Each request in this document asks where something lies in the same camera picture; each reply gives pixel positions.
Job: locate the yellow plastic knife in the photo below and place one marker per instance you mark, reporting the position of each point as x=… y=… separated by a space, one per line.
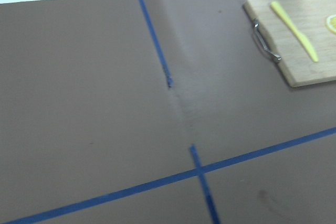
x=301 y=37

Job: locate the wooden cutting board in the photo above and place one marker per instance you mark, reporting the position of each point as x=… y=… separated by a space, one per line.
x=310 y=17

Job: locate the yellow lemon slice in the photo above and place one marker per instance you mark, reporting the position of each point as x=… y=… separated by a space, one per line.
x=331 y=23

